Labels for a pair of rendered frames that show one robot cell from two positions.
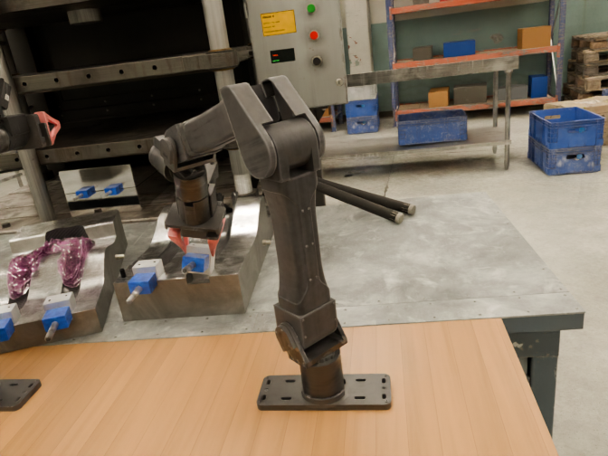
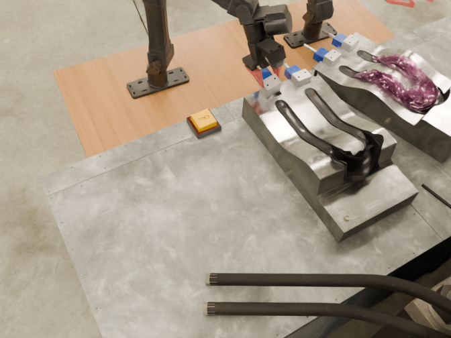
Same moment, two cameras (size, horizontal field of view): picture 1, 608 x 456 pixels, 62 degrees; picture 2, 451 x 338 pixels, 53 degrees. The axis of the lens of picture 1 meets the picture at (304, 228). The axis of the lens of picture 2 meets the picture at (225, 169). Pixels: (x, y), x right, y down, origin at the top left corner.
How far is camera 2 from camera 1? 1.78 m
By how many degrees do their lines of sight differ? 96
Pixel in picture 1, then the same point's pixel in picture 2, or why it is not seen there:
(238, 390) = (198, 74)
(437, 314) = (125, 149)
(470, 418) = (92, 92)
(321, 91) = not seen: outside the picture
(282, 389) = (176, 76)
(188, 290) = not seen: hidden behind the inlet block
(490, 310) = (94, 161)
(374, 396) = (134, 84)
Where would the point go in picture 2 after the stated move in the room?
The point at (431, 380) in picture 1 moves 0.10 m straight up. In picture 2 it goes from (114, 104) to (109, 82)
